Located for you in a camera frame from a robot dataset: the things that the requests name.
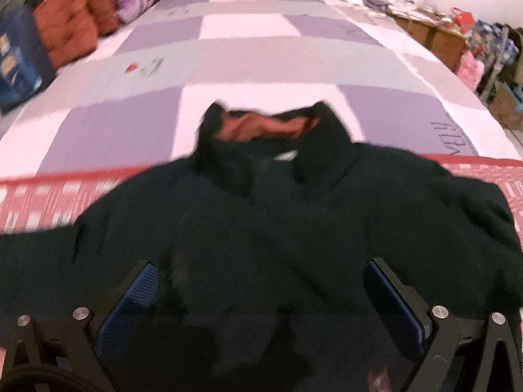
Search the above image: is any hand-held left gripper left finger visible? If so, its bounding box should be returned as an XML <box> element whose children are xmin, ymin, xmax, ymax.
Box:
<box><xmin>0</xmin><ymin>259</ymin><xmax>160</xmax><ymax>392</ymax></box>

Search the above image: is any dark blue bag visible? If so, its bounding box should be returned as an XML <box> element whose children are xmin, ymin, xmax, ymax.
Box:
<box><xmin>0</xmin><ymin>5</ymin><xmax>58</xmax><ymax>115</ymax></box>

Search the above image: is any long cardboard box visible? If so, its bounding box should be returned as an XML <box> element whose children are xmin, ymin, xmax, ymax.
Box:
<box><xmin>387</xmin><ymin>6</ymin><xmax>469</xmax><ymax>73</ymax></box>

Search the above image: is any pink plush item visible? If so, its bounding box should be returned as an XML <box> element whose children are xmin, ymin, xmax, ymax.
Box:
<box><xmin>455</xmin><ymin>51</ymin><xmax>481</xmax><ymax>91</ymax></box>

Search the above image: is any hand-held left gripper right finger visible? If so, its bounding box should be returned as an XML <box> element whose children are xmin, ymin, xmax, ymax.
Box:
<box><xmin>364</xmin><ymin>257</ymin><xmax>523</xmax><ymax>392</ymax></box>

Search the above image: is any dark green jacket rust lining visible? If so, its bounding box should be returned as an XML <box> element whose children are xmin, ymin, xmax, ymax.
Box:
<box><xmin>0</xmin><ymin>100</ymin><xmax>523</xmax><ymax>392</ymax></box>

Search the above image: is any rust puffer jacket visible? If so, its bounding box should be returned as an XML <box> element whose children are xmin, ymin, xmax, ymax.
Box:
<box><xmin>32</xmin><ymin>0</ymin><xmax>122</xmax><ymax>69</ymax></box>

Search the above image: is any purple pink patchwork bed sheet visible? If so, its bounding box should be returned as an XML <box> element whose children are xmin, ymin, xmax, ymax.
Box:
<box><xmin>0</xmin><ymin>0</ymin><xmax>520</xmax><ymax>181</ymax></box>

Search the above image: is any small red bag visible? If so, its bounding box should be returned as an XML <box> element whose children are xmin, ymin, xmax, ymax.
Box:
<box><xmin>451</xmin><ymin>7</ymin><xmax>475</xmax><ymax>32</ymax></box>

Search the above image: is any blue floral cloth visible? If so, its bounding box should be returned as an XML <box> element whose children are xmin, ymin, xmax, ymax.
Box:
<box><xmin>467</xmin><ymin>20</ymin><xmax>520</xmax><ymax>67</ymax></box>

